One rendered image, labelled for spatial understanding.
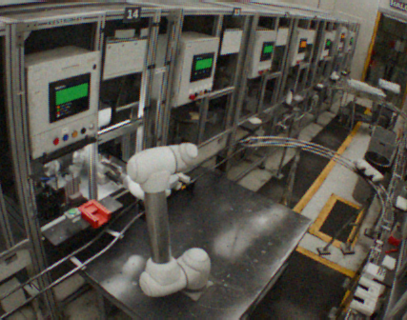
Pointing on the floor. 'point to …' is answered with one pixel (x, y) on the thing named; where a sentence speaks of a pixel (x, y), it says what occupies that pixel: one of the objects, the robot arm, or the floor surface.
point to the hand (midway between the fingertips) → (105, 167)
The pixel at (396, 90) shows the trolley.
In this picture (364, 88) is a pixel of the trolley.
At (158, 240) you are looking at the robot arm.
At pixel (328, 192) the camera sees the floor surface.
